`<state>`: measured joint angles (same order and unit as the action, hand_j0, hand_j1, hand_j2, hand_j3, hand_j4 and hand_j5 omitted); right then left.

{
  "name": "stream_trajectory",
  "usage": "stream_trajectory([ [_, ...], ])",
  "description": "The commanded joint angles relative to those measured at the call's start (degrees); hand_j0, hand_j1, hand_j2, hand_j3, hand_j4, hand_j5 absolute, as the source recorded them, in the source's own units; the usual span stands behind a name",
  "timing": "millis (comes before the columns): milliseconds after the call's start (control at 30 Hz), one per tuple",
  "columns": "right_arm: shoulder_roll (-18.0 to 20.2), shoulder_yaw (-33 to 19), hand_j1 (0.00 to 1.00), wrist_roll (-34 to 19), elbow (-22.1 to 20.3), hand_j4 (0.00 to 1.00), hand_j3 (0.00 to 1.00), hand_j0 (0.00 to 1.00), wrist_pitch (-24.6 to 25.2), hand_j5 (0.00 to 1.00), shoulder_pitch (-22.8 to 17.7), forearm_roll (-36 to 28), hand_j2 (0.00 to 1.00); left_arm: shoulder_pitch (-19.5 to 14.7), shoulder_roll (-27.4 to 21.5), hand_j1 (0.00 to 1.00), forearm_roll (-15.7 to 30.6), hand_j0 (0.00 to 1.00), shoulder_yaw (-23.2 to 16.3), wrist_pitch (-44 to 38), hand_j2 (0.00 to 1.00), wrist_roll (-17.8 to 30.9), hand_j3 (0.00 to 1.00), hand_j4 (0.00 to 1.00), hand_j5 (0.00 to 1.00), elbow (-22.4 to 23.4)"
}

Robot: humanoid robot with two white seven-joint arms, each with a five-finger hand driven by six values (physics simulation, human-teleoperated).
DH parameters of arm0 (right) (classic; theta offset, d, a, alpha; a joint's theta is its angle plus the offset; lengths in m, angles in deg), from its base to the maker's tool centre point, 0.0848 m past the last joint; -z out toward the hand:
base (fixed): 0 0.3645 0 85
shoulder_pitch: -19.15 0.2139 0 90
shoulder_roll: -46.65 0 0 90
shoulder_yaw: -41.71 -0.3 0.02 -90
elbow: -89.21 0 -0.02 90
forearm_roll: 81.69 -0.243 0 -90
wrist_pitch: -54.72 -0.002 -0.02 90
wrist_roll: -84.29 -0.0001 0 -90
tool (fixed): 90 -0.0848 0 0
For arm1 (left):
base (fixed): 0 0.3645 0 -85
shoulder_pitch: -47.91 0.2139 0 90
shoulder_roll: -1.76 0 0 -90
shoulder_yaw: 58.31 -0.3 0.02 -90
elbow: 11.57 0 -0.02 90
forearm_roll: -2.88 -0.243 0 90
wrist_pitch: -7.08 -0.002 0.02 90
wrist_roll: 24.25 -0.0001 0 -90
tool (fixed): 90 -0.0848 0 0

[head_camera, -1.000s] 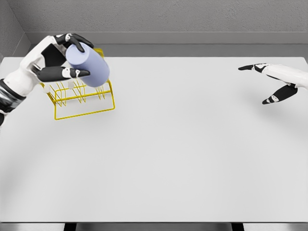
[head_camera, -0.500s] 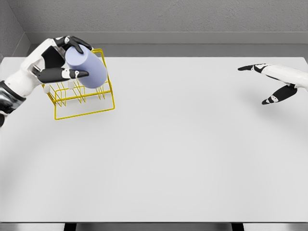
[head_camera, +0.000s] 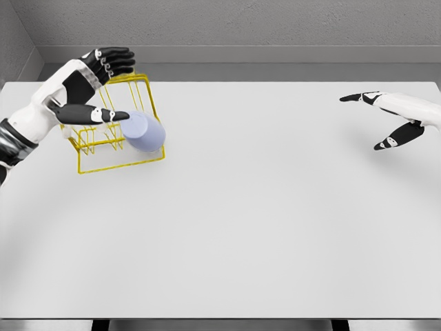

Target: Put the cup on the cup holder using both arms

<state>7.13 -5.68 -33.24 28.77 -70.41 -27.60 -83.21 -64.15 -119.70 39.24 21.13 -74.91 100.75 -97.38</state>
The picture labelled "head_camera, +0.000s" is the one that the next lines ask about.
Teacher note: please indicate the lavender cup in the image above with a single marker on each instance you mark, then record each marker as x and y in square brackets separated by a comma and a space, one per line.
[144, 132]

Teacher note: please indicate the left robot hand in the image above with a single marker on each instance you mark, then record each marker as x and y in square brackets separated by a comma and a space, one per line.
[74, 90]

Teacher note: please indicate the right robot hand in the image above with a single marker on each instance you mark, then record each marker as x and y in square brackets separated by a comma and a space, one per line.
[401, 107]

